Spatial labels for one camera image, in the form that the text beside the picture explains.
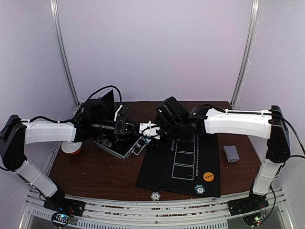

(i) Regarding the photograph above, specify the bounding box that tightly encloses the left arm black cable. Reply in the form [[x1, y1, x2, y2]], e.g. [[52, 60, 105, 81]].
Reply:
[[83, 85, 123, 108]]

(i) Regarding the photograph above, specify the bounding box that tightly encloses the black poker table mat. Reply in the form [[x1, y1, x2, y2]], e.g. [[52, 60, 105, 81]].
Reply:
[[136, 135, 221, 197]]

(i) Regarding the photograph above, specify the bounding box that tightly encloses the orange white bowl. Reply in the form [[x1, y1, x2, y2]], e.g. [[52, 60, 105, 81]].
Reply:
[[61, 142, 82, 156]]

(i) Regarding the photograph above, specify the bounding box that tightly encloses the white blue poker chip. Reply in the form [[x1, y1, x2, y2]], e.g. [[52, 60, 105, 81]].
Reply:
[[150, 192, 161, 201]]

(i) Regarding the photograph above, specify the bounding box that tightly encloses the orange big blind button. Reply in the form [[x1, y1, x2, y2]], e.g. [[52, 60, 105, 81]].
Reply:
[[203, 172, 214, 182]]

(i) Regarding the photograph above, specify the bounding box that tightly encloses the poker chip row with 10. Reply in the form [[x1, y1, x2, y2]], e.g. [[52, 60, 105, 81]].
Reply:
[[96, 136, 112, 148]]

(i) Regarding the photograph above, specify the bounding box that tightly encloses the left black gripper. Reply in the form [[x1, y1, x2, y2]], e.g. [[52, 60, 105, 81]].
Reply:
[[91, 116, 139, 141]]

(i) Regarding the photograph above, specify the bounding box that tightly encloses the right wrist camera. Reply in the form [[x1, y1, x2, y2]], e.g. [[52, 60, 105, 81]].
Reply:
[[139, 121, 161, 140]]

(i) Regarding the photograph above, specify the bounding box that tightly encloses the teal white poker chip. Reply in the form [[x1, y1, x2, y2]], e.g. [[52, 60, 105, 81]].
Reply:
[[194, 184, 205, 195]]

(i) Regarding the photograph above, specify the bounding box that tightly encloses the aluminium poker chip case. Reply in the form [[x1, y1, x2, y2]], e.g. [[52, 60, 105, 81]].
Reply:
[[79, 85, 146, 160]]

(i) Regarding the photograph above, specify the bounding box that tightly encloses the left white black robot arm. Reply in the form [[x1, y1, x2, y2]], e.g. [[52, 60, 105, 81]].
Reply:
[[0, 99, 141, 212]]

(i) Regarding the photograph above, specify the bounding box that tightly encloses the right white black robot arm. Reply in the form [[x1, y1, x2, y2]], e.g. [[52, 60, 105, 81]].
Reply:
[[156, 97, 291, 211]]

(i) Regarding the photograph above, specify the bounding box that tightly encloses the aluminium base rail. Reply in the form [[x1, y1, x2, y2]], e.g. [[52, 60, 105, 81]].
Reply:
[[20, 187, 293, 229]]

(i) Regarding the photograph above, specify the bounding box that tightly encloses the right aluminium corner post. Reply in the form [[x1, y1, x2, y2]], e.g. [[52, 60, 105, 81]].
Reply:
[[230, 0, 261, 109]]

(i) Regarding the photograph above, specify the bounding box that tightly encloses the grey playing card deck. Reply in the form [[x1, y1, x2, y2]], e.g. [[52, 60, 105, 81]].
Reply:
[[224, 146, 240, 163]]

